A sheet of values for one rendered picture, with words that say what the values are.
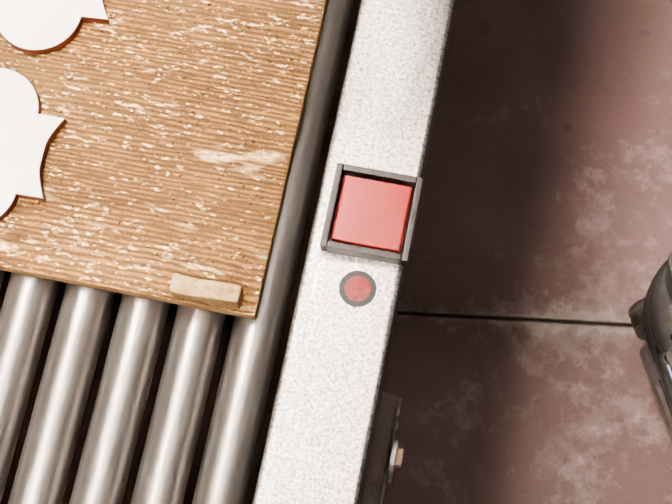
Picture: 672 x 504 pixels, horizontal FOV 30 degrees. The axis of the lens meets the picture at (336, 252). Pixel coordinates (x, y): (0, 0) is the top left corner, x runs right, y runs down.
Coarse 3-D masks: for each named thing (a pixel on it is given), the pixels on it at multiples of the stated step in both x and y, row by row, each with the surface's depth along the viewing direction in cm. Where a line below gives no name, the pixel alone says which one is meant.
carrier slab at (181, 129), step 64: (128, 0) 112; (192, 0) 112; (256, 0) 112; (320, 0) 112; (0, 64) 111; (64, 64) 111; (128, 64) 111; (192, 64) 110; (256, 64) 110; (64, 128) 109; (128, 128) 109; (192, 128) 109; (256, 128) 109; (64, 192) 108; (128, 192) 107; (192, 192) 107; (256, 192) 107; (0, 256) 106; (64, 256) 106; (128, 256) 106; (192, 256) 106; (256, 256) 106
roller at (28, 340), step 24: (24, 288) 107; (48, 288) 108; (0, 312) 108; (24, 312) 107; (48, 312) 108; (0, 336) 106; (24, 336) 106; (0, 360) 106; (24, 360) 106; (0, 384) 105; (24, 384) 106; (0, 408) 104; (24, 408) 106; (0, 432) 104; (0, 456) 104; (0, 480) 104
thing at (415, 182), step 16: (336, 176) 108; (368, 176) 108; (384, 176) 108; (400, 176) 107; (336, 192) 107; (416, 192) 107; (416, 208) 107; (368, 256) 106; (384, 256) 106; (400, 256) 106
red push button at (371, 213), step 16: (352, 176) 108; (352, 192) 108; (368, 192) 108; (384, 192) 107; (400, 192) 107; (352, 208) 107; (368, 208) 107; (384, 208) 107; (400, 208) 107; (336, 224) 107; (352, 224) 107; (368, 224) 107; (384, 224) 107; (400, 224) 107; (336, 240) 107; (352, 240) 106; (368, 240) 106; (384, 240) 106; (400, 240) 106
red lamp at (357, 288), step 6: (354, 276) 107; (360, 276) 107; (348, 282) 107; (354, 282) 107; (360, 282) 107; (366, 282) 107; (348, 288) 107; (354, 288) 107; (360, 288) 107; (366, 288) 107; (348, 294) 106; (354, 294) 106; (360, 294) 106; (366, 294) 106; (354, 300) 106; (360, 300) 106
